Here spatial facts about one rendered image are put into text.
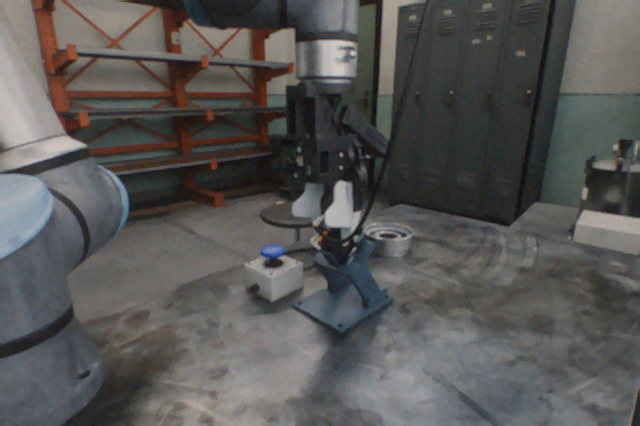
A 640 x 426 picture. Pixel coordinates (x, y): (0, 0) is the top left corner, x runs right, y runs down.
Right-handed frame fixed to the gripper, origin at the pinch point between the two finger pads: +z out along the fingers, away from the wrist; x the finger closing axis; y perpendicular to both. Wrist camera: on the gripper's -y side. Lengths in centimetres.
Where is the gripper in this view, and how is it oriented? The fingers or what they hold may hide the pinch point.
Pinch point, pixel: (334, 231)
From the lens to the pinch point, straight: 54.6
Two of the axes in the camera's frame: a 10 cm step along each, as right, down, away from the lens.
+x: 7.1, 2.1, -6.7
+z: 0.0, 9.5, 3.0
